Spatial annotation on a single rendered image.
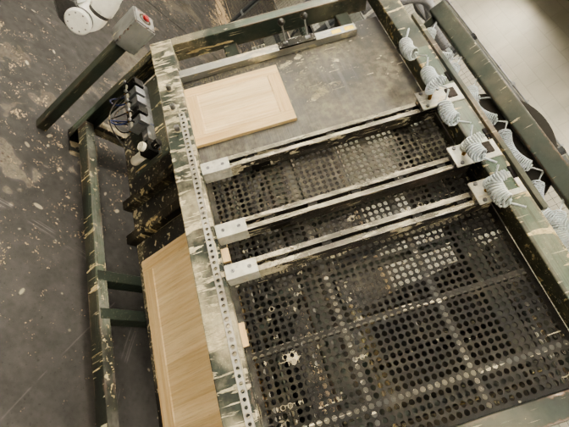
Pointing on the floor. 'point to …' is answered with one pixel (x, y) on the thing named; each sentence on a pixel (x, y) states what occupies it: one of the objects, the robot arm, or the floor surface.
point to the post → (80, 85)
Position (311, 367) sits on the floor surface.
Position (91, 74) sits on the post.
